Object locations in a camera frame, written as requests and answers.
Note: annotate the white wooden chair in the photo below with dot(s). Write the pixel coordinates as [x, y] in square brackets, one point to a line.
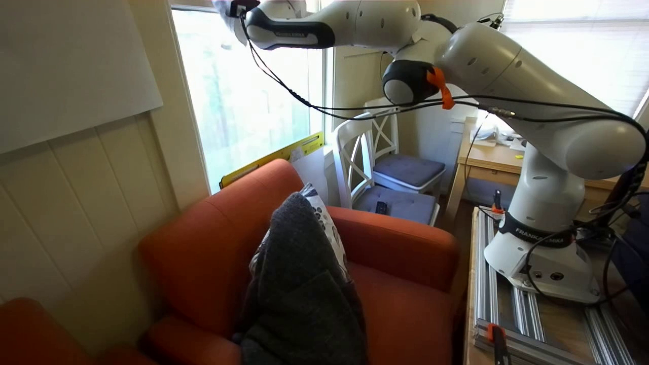
[351, 155]
[388, 135]

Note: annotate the yellow tape strip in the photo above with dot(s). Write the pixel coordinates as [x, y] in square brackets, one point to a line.
[284, 152]

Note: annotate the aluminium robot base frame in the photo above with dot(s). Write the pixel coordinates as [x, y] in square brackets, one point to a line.
[527, 325]

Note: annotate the dark grey blanket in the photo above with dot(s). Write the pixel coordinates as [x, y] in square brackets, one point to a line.
[296, 290]

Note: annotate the orange sofa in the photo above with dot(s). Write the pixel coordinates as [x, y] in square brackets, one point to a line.
[33, 336]

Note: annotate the window with white frame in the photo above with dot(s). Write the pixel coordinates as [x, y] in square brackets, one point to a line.
[229, 88]

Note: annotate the white wall sheet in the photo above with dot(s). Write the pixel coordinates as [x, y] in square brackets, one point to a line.
[68, 61]

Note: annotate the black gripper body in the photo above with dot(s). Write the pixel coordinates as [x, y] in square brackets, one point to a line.
[242, 7]

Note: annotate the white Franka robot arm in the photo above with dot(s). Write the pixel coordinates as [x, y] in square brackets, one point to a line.
[513, 88]

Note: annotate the orange black clamp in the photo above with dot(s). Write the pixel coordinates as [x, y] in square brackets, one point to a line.
[497, 341]

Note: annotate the wooden desk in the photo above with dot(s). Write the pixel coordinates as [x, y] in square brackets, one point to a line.
[497, 162]

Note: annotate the small black object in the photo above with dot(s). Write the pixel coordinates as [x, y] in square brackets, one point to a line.
[382, 207]

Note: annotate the light blue seat cushion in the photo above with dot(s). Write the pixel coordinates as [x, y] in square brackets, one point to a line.
[405, 203]

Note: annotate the orange armchair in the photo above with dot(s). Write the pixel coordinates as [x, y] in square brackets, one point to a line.
[405, 296]

